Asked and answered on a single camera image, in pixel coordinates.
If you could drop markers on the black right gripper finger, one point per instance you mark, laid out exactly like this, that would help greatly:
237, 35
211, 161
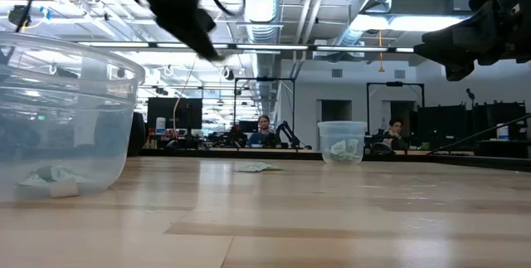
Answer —
460, 69
452, 42

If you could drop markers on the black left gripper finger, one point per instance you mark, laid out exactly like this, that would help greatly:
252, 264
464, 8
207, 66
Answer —
195, 35

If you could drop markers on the green stevia packet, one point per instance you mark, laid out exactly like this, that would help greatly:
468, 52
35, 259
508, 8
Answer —
274, 168
338, 147
31, 181
253, 167
342, 157
56, 173
352, 145

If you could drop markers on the black background robot arm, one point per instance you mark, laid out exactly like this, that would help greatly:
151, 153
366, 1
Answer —
288, 133

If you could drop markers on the black partition panel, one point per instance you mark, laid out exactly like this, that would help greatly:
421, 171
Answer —
439, 123

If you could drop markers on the LED light bar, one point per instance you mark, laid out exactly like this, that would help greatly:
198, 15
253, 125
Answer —
269, 47

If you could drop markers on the white wipes canister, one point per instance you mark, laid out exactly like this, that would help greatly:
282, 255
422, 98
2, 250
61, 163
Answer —
160, 126
503, 132

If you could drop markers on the black computer monitor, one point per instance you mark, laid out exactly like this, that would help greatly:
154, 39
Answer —
174, 112

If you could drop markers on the person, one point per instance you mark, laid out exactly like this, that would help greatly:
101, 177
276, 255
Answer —
394, 135
262, 139

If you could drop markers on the translucent plastic bin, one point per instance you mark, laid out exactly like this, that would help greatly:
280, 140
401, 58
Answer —
62, 114
342, 131

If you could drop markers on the black ceiling device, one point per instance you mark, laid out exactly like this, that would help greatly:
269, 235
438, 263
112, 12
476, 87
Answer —
18, 15

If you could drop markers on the black camera on pole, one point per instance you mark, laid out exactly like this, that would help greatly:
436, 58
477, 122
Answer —
470, 94

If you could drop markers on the black gantry frame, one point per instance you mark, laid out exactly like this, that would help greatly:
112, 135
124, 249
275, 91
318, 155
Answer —
394, 84
265, 79

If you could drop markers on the black diagonal frame strut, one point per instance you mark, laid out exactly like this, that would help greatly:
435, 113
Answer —
477, 135

